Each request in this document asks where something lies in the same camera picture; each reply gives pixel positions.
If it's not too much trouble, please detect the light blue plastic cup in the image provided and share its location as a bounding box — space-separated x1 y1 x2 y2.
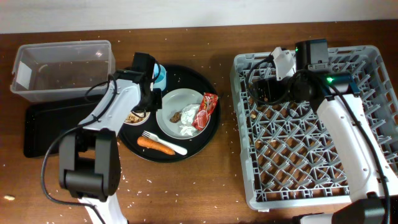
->
153 63 167 91

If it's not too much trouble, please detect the grey round plate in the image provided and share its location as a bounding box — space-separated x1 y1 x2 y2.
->
156 88 210 140

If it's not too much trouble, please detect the pink bowl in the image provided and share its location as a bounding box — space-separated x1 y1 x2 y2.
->
124 112 150 126

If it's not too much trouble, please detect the white tissue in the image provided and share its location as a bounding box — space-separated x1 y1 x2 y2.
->
179 104 200 136

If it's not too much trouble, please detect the red snack wrapper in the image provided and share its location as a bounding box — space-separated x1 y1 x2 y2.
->
192 93 218 131

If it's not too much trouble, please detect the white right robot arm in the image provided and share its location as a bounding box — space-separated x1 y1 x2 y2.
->
245 39 397 223

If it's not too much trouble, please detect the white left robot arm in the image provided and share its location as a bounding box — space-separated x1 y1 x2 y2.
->
40 52 162 223

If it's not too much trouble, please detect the grey dishwasher rack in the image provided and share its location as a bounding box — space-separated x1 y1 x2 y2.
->
230 45 397 212

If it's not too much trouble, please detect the brown food scrap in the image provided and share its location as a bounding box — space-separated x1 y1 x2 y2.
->
170 111 182 123

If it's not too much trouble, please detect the orange carrot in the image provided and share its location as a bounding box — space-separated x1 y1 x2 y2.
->
137 136 175 155

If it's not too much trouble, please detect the clear plastic bin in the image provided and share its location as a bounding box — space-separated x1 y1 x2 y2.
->
10 40 116 103

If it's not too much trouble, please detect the white plastic fork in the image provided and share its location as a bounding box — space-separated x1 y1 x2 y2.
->
142 131 187 156

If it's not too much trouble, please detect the black rectangular tray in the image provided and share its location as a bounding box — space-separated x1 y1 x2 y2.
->
24 95 102 158

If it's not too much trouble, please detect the peanut on table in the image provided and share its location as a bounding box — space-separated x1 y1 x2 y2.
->
4 195 15 201

